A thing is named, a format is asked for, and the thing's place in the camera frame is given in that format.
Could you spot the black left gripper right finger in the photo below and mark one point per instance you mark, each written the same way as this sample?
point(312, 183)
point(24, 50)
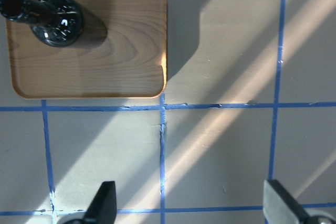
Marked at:
point(280, 206)

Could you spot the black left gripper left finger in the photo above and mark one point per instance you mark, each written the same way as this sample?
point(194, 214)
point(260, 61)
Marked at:
point(103, 208)

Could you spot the dark wine bottle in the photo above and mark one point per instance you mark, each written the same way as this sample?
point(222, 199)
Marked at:
point(56, 23)

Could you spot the wooden tray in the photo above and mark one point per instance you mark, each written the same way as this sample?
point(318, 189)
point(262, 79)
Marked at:
point(126, 61)

